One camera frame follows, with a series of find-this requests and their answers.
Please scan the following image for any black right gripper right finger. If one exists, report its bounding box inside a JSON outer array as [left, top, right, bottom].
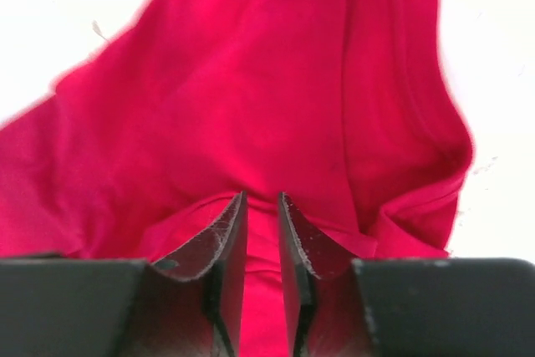
[[278, 194, 534, 356]]

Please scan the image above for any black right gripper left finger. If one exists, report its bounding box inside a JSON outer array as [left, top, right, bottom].
[[1, 193, 247, 357]]

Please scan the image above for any bright red t-shirt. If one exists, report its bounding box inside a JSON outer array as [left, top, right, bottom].
[[1, 0, 472, 356]]

